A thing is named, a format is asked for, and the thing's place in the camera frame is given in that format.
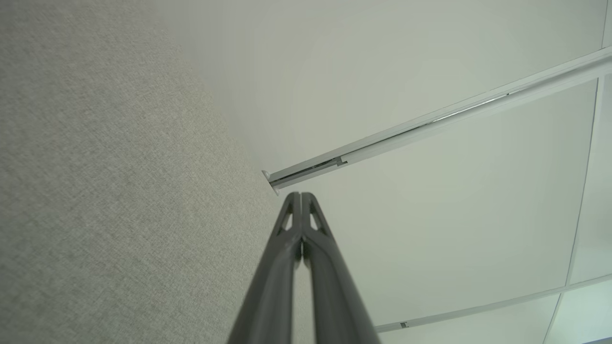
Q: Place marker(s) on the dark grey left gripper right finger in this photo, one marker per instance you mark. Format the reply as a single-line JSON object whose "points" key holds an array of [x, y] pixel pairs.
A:
{"points": [[334, 296]]}

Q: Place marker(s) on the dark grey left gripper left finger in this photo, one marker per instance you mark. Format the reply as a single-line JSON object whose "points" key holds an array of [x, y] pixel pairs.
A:
{"points": [[272, 286]]}

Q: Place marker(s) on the white partition panel frame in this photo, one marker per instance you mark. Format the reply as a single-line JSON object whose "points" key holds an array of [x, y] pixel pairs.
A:
{"points": [[478, 306]]}

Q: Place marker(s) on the grey partition post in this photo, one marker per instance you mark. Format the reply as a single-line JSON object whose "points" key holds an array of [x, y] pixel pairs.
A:
{"points": [[406, 136]]}

